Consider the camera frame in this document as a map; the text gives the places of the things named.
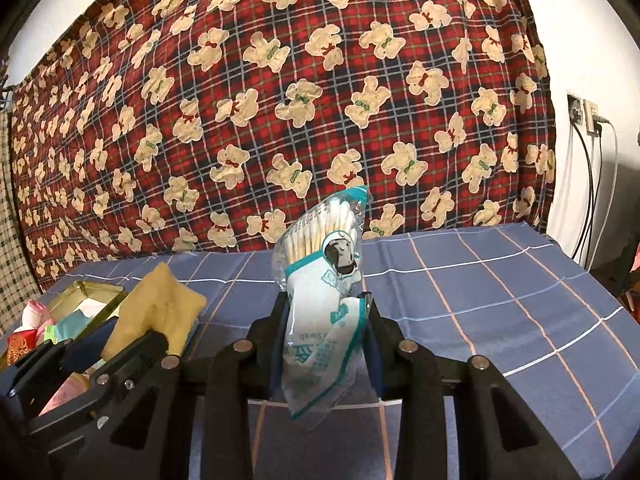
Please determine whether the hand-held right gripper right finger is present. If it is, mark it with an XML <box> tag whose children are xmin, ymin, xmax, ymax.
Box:
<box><xmin>361</xmin><ymin>291</ymin><xmax>582</xmax><ymax>480</ymax></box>

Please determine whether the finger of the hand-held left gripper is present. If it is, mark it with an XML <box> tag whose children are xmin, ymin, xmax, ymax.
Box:
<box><xmin>14</xmin><ymin>316</ymin><xmax>119</xmax><ymax>387</ymax></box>
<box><xmin>91</xmin><ymin>331</ymin><xmax>169</xmax><ymax>412</ymax></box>

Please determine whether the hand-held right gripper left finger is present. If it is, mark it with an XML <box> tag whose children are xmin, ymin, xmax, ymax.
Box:
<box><xmin>100</xmin><ymin>291</ymin><xmax>292</xmax><ymax>480</ymax></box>

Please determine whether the teal cloth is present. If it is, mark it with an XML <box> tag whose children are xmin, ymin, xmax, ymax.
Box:
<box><xmin>54</xmin><ymin>310</ymin><xmax>102</xmax><ymax>342</ymax></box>

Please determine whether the gold tin box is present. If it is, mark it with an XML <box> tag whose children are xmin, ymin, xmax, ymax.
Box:
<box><xmin>2</xmin><ymin>280</ymin><xmax>128</xmax><ymax>376</ymax></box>

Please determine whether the white sock with pink trim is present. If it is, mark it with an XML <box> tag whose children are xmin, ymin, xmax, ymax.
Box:
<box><xmin>21</xmin><ymin>300</ymin><xmax>54</xmax><ymax>332</ymax></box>

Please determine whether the red embroidered pouch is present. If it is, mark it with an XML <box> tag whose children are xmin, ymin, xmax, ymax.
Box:
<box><xmin>6</xmin><ymin>330</ymin><xmax>39</xmax><ymax>367</ymax></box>

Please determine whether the yellow sponge cloth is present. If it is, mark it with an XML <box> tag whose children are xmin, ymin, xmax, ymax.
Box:
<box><xmin>102</xmin><ymin>262</ymin><xmax>208</xmax><ymax>359</ymax></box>

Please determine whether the cotton swab pack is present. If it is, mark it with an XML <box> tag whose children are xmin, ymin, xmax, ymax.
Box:
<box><xmin>272</xmin><ymin>185</ymin><xmax>370</xmax><ymax>429</ymax></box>

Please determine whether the round orange lidded container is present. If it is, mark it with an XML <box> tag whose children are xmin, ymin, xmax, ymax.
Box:
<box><xmin>39</xmin><ymin>373</ymin><xmax>92</xmax><ymax>415</ymax></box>

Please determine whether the beige checkered cloth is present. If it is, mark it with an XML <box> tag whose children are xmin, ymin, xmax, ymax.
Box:
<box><xmin>0</xmin><ymin>110</ymin><xmax>42</xmax><ymax>334</ymax></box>

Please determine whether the blue plaid tablecloth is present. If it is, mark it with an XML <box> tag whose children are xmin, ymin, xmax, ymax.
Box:
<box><xmin>40</xmin><ymin>225</ymin><xmax>636</xmax><ymax>480</ymax></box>

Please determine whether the dark metal hanger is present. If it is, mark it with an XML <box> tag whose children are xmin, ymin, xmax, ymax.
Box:
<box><xmin>0</xmin><ymin>57</ymin><xmax>14</xmax><ymax>107</ymax></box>

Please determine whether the red plaid bear blanket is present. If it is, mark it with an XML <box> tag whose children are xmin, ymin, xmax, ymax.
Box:
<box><xmin>10</xmin><ymin>0</ymin><xmax>557</xmax><ymax>293</ymax></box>

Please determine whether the white charger cable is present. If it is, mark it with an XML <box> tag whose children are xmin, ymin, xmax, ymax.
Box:
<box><xmin>601</xmin><ymin>118</ymin><xmax>619</xmax><ymax>233</ymax></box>

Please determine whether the white wall socket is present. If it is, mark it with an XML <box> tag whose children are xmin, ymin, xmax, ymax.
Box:
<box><xmin>585</xmin><ymin>100</ymin><xmax>604</xmax><ymax>134</ymax></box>
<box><xmin>567</xmin><ymin>92</ymin><xmax>586</xmax><ymax>129</ymax></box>

